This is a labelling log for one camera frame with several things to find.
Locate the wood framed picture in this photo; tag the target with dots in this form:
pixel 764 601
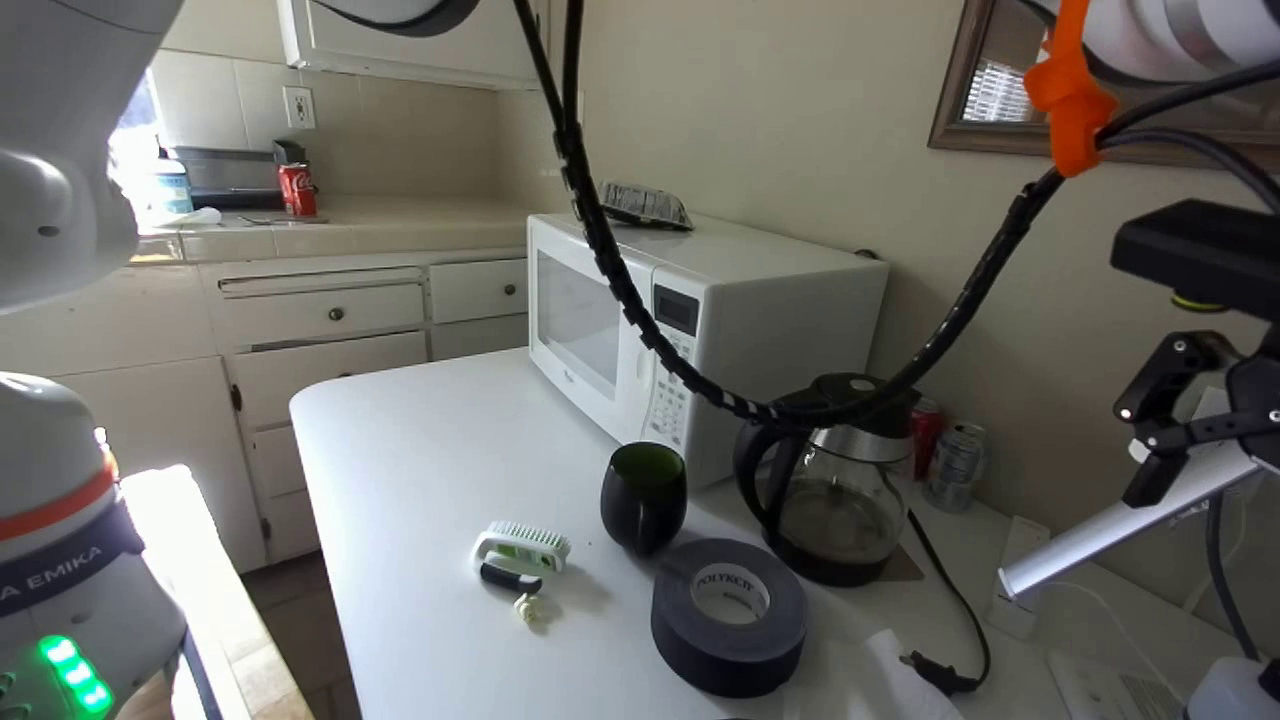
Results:
pixel 1139 49

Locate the orange cable clamp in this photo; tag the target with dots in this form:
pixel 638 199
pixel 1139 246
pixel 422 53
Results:
pixel 1065 94

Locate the wall power outlet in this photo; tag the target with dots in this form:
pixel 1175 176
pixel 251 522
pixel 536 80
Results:
pixel 297 111

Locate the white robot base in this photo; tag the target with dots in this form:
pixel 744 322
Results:
pixel 80 612

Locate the black remote on microwave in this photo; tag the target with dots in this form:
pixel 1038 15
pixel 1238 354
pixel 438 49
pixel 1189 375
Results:
pixel 644 206

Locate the glass kettle black handle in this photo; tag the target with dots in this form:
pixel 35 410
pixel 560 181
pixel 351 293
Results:
pixel 818 479

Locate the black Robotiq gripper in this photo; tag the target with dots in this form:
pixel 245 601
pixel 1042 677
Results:
pixel 1204 257

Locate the grey duct tape roll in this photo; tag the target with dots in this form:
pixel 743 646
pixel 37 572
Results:
pixel 729 619

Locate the white scrub brush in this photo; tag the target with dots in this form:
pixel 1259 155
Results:
pixel 519 559

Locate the black cup green inside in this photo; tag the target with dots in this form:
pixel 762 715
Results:
pixel 644 497

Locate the silver soda can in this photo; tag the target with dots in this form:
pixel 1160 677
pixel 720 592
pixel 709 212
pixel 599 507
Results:
pixel 959 464

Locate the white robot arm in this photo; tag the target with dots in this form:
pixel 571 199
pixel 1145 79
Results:
pixel 1135 125

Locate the red soda can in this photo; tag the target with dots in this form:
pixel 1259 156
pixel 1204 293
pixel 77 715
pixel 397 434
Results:
pixel 297 189

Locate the white microwave oven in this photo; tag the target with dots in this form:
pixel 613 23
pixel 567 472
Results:
pixel 750 309

